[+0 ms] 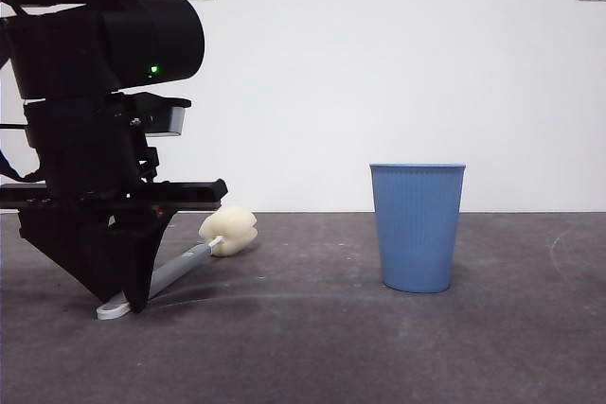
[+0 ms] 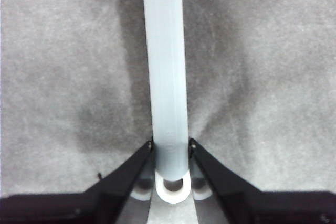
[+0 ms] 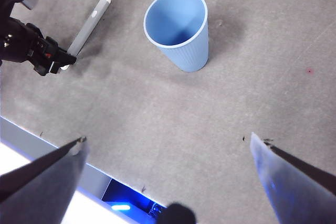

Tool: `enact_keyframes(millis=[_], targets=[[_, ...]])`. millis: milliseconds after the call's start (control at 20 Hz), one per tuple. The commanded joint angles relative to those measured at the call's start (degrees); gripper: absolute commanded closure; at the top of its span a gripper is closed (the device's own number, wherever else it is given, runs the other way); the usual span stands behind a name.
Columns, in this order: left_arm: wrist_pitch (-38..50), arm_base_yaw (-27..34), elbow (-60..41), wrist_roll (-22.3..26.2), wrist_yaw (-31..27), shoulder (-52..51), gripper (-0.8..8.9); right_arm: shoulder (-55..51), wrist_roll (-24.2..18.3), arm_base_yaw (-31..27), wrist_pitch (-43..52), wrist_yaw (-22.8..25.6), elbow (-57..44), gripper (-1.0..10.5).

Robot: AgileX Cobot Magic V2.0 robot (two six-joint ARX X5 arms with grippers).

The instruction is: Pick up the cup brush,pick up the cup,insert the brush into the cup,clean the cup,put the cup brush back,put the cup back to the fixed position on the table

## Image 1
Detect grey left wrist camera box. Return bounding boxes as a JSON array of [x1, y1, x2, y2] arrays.
[[130, 93, 193, 138]]

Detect grey-handled sponge cup brush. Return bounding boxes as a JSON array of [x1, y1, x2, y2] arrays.
[[96, 205, 258, 322]]

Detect blue ribbed plastic cup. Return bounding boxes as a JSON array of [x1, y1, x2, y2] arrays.
[[368, 162, 468, 294]]

